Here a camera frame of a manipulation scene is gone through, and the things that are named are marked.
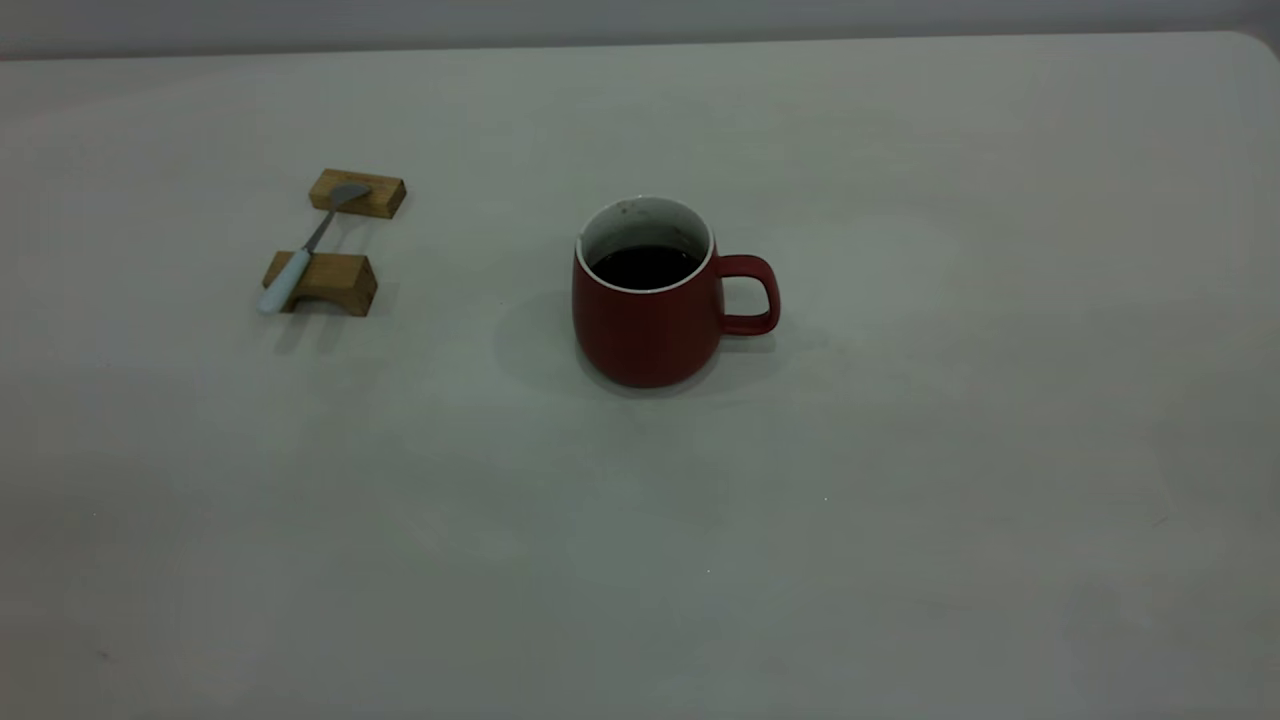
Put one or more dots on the red ceramic mug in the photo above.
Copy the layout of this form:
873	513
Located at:
640	335

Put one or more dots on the dark coffee liquid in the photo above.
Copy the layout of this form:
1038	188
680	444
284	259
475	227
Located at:
645	267

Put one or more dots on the arched wooden block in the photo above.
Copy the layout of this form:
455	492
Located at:
345	275

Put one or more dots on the flat rectangular wooden block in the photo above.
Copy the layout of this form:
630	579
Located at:
372	200

